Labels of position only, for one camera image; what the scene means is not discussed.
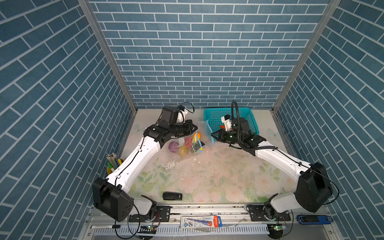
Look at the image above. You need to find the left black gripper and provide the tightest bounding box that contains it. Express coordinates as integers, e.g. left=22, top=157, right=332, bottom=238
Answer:
left=168, top=119, right=198, bottom=137

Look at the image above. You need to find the yellow toy potato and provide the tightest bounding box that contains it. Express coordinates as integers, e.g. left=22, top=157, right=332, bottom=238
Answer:
left=178, top=145, right=189, bottom=157

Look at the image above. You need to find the aluminium mounting rail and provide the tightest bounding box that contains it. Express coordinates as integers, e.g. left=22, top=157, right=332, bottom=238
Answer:
left=79, top=203, right=342, bottom=240

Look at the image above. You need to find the yellow pen cup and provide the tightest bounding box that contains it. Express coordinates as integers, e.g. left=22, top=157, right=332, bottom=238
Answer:
left=106, top=153, right=123, bottom=174

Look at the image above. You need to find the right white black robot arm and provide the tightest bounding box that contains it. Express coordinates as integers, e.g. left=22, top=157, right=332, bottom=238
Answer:
left=211, top=129, right=334, bottom=221

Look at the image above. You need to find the teal plastic basket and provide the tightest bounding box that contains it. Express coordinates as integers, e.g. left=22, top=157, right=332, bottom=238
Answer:
left=204, top=108, right=260, bottom=135

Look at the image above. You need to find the purple toy onion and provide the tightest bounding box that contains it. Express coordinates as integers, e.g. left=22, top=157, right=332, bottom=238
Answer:
left=168, top=141, right=179, bottom=153

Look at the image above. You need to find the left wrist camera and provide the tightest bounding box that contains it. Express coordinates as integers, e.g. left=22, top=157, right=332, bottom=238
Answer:
left=160, top=106, right=189, bottom=125

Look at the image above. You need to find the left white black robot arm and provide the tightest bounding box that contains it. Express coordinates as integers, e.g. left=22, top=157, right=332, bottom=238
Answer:
left=92, top=120, right=198, bottom=222

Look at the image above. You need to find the clear zip top bag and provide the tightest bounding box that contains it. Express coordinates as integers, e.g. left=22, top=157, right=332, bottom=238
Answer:
left=156, top=121, right=214, bottom=174

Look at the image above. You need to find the blue black tool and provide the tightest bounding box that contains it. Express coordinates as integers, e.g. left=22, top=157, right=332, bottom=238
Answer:
left=297, top=215, right=333, bottom=225

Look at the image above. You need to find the toothbrush blister package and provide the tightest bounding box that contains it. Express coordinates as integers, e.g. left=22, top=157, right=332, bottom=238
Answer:
left=180, top=215, right=223, bottom=229

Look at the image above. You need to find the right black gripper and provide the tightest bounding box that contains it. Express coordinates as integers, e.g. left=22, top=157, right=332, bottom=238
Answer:
left=210, top=128, right=243, bottom=145

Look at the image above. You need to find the red toy pepper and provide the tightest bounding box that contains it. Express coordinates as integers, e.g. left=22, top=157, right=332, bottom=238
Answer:
left=185, top=137, right=192, bottom=150

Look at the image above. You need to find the black rectangular device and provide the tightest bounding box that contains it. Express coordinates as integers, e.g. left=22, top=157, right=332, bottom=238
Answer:
left=163, top=192, right=183, bottom=201

